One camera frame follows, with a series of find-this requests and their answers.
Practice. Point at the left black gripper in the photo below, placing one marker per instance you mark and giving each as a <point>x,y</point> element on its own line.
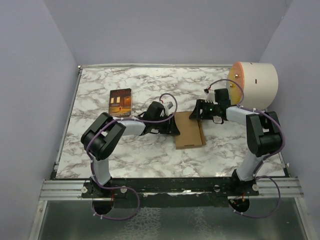
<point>170,128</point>

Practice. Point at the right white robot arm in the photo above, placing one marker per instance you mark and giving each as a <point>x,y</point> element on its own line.
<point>264,135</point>

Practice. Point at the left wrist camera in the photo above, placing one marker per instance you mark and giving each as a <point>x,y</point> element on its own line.
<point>167,106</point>

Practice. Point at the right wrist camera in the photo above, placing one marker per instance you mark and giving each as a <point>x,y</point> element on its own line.
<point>210,95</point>

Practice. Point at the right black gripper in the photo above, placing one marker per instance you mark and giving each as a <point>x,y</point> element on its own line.
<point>196,113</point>

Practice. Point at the cream cylinder with coloured face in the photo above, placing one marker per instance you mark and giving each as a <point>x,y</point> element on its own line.
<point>253,84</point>

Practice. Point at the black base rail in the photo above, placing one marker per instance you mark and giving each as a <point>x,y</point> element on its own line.
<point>132,193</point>

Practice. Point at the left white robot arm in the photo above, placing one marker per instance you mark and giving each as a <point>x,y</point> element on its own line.
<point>103,135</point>

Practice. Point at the brown cardboard box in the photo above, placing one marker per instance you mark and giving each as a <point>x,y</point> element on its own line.
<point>191,132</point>

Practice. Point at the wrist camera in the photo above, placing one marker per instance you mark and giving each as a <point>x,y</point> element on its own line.
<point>210,95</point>
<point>167,106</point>

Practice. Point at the dark paperback book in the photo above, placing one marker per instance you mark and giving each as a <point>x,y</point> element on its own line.
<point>120,103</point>

